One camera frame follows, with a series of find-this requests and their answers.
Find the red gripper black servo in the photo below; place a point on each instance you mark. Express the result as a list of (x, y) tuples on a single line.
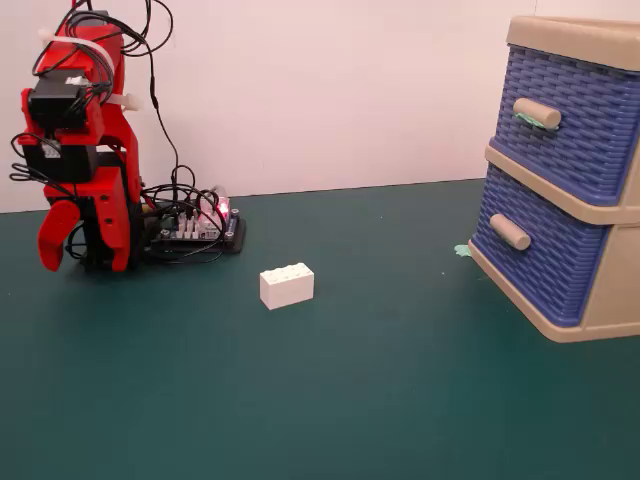
[(60, 162)]

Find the white toy brick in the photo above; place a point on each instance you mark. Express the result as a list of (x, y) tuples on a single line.
[(287, 290)]

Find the red robot arm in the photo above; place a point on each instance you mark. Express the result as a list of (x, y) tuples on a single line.
[(70, 55)]

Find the short white zip tie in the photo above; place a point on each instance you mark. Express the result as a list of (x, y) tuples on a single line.
[(127, 102)]

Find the motor controller circuit board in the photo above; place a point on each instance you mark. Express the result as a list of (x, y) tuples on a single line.
[(220, 235)]

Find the long white zip tie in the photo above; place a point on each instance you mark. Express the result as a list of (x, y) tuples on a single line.
[(82, 46)]

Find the green tape strip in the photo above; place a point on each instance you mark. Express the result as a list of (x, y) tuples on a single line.
[(532, 121)]

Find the beige plastic drawer cabinet frame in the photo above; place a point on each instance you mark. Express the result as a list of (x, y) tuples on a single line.
[(612, 280)]

